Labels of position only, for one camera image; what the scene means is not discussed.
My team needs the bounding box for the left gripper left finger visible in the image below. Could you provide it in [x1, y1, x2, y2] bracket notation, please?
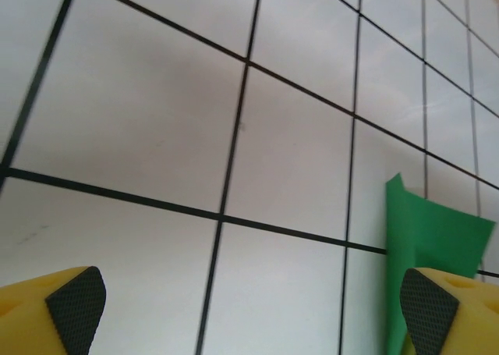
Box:
[0, 265, 108, 355]

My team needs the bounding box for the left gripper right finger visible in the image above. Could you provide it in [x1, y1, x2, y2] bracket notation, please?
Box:
[398, 266, 499, 355]

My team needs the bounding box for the green paper sheet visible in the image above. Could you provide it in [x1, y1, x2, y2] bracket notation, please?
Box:
[384, 172, 497, 355]

